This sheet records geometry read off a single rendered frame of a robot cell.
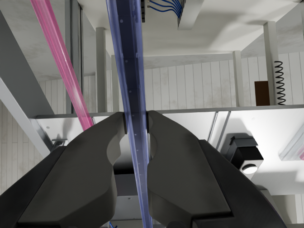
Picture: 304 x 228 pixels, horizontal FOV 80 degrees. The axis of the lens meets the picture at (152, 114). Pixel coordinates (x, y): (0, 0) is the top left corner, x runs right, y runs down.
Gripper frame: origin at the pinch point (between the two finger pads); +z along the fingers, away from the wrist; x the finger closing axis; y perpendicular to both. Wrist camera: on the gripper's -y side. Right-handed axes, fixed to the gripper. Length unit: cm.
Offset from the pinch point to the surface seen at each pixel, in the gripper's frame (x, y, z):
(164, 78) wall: 30, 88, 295
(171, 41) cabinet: 12, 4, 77
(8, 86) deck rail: -17.2, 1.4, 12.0
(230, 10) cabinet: 30, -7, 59
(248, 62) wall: 159, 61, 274
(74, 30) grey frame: -20, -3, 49
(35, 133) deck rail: -17.6, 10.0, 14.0
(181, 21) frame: 12, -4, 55
